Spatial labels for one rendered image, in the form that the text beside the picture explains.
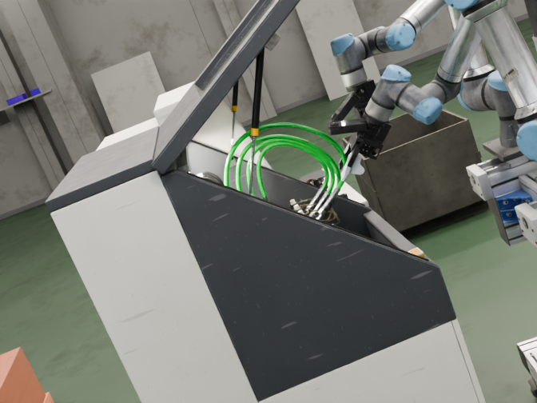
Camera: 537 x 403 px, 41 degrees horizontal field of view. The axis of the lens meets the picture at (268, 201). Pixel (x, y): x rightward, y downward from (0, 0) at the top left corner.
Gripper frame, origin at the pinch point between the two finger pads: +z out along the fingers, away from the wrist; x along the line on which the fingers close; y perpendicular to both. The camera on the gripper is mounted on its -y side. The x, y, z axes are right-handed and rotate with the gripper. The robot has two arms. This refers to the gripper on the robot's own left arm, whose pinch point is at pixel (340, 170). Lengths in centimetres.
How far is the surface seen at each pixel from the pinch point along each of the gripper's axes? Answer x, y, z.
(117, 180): -40, -61, 6
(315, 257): -39.9, -7.2, 8.1
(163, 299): -47, -40, 30
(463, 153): 219, 131, 53
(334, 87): 889, 186, 248
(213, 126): 31, -38, 14
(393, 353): -45, 23, 25
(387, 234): -2.0, 22.3, 14.0
